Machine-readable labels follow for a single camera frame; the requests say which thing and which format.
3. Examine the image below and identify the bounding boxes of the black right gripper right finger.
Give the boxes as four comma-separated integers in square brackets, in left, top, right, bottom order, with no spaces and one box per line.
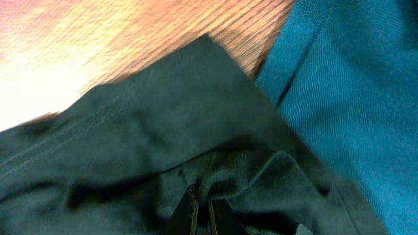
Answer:
[208,200,248,235]

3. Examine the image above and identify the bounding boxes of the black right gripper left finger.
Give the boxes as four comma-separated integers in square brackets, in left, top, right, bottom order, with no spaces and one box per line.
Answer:
[166,184,199,235]

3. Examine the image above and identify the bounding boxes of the black shorts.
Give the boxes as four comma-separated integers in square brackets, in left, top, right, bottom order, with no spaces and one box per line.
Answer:
[1,36,387,234]

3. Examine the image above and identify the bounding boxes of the blue polo shirt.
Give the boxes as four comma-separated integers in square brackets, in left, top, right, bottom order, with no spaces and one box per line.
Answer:
[256,0,417,234]

